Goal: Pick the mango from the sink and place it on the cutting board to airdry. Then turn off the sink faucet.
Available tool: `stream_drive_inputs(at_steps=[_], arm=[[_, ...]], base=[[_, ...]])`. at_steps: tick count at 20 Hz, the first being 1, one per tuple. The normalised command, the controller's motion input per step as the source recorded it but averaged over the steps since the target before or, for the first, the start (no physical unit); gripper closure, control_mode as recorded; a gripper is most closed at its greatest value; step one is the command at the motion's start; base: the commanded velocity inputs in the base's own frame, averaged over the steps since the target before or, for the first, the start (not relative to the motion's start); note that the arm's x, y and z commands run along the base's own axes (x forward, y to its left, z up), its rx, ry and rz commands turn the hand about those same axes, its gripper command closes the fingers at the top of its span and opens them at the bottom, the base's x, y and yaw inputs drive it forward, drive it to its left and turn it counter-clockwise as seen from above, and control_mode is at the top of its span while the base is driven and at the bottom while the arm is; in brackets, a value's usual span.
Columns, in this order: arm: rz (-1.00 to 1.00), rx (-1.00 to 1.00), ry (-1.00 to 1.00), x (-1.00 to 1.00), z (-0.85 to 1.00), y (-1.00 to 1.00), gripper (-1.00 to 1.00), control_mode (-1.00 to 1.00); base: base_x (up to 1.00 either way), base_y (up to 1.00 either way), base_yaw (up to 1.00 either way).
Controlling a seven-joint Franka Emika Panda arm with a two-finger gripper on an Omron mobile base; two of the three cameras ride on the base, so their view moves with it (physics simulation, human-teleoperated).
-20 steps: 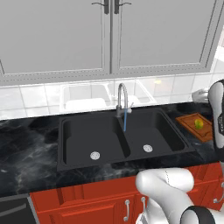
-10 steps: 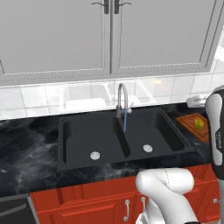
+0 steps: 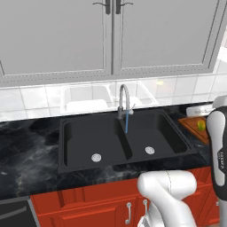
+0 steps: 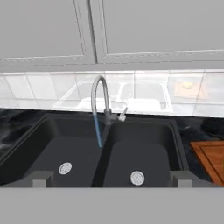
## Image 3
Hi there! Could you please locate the dark curved cupboard handle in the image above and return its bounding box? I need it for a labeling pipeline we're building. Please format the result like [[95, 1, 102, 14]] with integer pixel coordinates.
[[115, 0, 134, 15], [92, 0, 112, 15]]

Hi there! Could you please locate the blue water stream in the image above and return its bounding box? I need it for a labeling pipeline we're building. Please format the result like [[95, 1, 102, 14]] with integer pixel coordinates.
[[124, 110, 130, 135]]

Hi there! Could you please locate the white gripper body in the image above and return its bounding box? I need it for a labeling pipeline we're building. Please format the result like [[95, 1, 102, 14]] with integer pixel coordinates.
[[185, 104, 211, 118]]

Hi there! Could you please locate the black dishwasher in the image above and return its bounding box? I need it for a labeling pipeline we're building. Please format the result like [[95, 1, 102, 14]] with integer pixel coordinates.
[[0, 195, 39, 227]]

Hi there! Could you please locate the grey sink faucet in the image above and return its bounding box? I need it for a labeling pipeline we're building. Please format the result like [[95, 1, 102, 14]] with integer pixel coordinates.
[[117, 83, 137, 120]]

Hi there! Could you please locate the yellow-green fruit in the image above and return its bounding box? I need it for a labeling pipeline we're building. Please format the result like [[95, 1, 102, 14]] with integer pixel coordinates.
[[197, 119, 207, 132]]

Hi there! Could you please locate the black double sink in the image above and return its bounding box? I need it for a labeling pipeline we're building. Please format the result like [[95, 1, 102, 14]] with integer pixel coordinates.
[[57, 108, 199, 176]]

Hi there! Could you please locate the dark dishwasher handle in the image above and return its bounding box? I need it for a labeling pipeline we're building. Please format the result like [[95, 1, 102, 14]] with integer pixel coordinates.
[[0, 206, 28, 222]]

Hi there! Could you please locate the red cabinet front panel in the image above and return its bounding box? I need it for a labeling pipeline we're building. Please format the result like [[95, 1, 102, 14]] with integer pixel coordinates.
[[29, 176, 140, 215]]

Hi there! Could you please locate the wooden cutting board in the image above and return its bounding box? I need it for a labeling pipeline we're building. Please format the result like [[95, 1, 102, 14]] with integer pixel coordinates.
[[177, 115, 211, 145]]

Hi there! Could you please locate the silver cupboard handle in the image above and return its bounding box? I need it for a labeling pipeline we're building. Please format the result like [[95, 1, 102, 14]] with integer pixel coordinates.
[[124, 201, 133, 225], [142, 199, 149, 217]]

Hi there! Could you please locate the grey upper cupboard door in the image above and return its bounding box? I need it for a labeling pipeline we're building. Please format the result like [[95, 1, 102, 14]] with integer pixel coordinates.
[[112, 0, 227, 76], [0, 0, 114, 88]]

